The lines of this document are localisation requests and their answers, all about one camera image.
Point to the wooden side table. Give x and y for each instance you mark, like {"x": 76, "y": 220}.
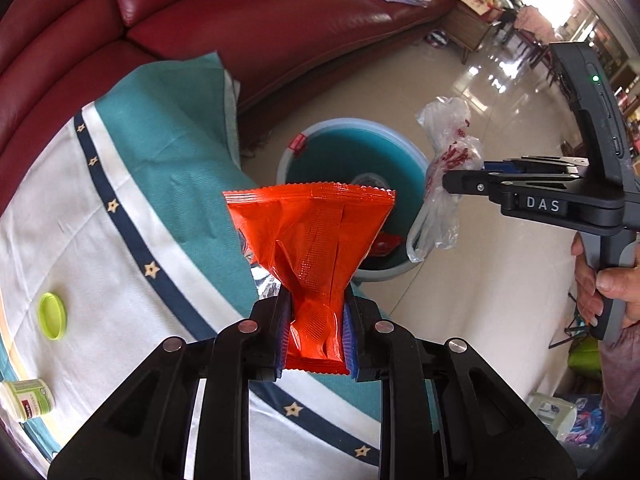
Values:
{"x": 468, "y": 24}

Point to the lime green bottle cap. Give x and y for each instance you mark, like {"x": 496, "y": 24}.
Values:
{"x": 51, "y": 315}

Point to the person right hand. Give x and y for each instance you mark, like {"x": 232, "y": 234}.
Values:
{"x": 594, "y": 287}

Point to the clear plastic water bottle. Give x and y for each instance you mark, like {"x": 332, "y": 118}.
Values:
{"x": 371, "y": 180}

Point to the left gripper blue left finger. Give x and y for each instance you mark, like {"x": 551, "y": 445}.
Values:
{"x": 284, "y": 315}

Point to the orange red foil packet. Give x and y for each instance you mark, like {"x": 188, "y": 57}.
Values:
{"x": 312, "y": 237}

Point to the red crinkled snack bag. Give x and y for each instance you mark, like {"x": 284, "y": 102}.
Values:
{"x": 384, "y": 245}

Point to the red sticker on bucket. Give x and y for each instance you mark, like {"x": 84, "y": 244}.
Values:
{"x": 298, "y": 144}

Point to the dark red leather sofa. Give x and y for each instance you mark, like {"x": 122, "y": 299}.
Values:
{"x": 59, "y": 55}

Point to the white teal star tablecloth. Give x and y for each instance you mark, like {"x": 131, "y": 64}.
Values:
{"x": 166, "y": 368}

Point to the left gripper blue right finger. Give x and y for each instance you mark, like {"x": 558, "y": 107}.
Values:
{"x": 349, "y": 343}

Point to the white supplement jar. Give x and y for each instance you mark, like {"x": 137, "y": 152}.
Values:
{"x": 26, "y": 399}

